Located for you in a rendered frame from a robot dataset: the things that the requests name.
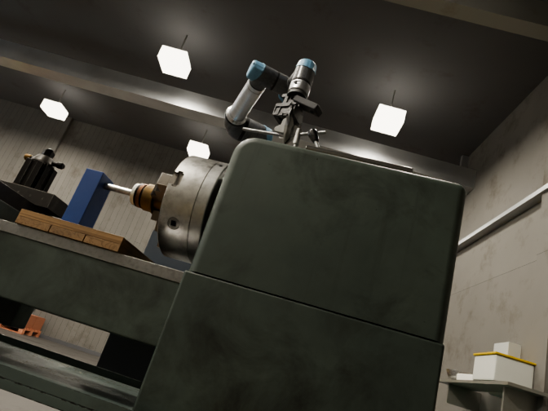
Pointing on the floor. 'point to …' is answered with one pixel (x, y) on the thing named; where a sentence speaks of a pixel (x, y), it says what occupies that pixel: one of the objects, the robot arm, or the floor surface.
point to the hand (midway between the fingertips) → (288, 139)
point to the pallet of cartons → (28, 326)
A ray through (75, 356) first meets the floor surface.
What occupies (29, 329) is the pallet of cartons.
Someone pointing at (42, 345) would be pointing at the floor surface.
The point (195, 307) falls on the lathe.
